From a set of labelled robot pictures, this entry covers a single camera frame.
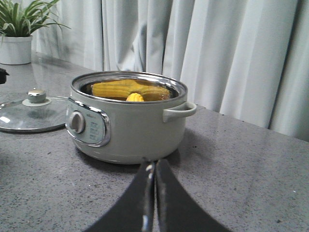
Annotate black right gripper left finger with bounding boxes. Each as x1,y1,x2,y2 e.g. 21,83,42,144
86,161,155,232

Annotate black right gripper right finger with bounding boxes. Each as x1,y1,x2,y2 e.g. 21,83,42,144
155,159,229,232

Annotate yellow corn cob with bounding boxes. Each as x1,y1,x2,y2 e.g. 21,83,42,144
92,79,171,102

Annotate glass pot lid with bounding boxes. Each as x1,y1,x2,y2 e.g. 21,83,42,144
0,88,68,133

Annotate pale green electric cooking pot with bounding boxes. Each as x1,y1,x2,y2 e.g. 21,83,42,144
66,71,197,164

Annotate white plant pot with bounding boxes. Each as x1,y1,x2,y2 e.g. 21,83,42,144
0,36,32,65

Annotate white pleated curtain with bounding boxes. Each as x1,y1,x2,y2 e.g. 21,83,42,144
32,0,309,141

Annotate black object at left edge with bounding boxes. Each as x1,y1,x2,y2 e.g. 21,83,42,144
0,68,9,85

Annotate green potted plant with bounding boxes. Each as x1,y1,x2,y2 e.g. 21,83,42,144
0,0,69,42

